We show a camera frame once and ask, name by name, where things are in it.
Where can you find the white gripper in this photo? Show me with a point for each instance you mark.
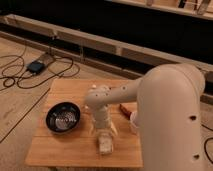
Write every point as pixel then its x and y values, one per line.
pixel 101 120

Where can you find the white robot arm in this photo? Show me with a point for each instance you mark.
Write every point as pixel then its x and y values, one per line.
pixel 168 115

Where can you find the brown bread piece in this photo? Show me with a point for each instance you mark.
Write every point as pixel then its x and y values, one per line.
pixel 125 111

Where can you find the wooden table board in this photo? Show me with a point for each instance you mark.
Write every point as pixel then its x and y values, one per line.
pixel 78 147

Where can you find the black bowl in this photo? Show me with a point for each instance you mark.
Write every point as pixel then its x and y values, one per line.
pixel 63 117

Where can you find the wooden frame rail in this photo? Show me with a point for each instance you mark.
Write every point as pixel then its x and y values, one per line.
pixel 42 34

